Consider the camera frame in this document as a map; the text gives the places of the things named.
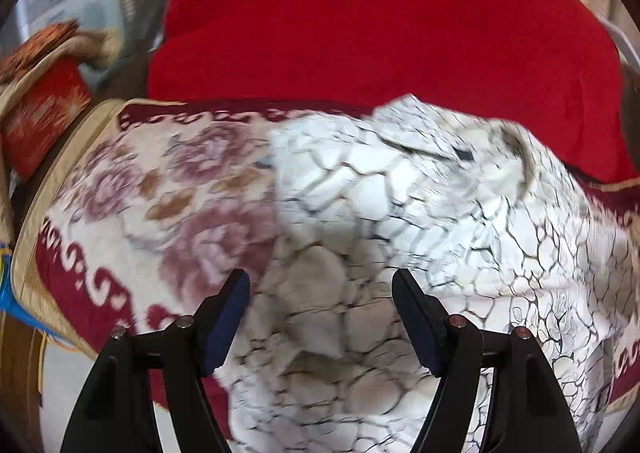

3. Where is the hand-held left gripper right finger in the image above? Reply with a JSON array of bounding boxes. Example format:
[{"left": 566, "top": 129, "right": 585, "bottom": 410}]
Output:
[{"left": 391, "top": 269, "right": 583, "bottom": 453}]

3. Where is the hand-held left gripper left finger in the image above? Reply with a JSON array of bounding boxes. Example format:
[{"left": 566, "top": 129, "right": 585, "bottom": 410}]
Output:
[{"left": 60, "top": 269, "right": 251, "bottom": 453}]

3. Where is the white crackle-print garment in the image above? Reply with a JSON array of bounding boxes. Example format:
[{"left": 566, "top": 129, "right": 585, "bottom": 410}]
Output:
[{"left": 220, "top": 93, "right": 640, "bottom": 453}]

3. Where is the floral plush blanket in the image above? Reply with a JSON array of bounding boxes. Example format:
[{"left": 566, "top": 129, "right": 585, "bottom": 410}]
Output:
[{"left": 12, "top": 98, "right": 640, "bottom": 444}]

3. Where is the blue packet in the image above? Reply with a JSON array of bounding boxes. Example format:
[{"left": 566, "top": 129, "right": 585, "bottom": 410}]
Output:
[{"left": 0, "top": 240, "right": 23, "bottom": 314}]

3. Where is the red box with gold print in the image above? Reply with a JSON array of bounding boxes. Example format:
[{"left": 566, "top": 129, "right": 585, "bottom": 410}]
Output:
[{"left": 2, "top": 58, "right": 93, "bottom": 179}]

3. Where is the tan plush cloth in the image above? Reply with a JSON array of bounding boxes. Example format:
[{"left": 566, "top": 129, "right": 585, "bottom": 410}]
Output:
[{"left": 75, "top": 28, "right": 123, "bottom": 70}]

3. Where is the red blanket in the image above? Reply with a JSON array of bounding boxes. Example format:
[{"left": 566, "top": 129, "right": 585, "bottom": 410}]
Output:
[{"left": 147, "top": 0, "right": 638, "bottom": 184}]

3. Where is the orange patterned cloth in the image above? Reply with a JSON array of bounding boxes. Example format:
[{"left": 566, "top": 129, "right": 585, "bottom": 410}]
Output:
[{"left": 0, "top": 19, "right": 83, "bottom": 84}]

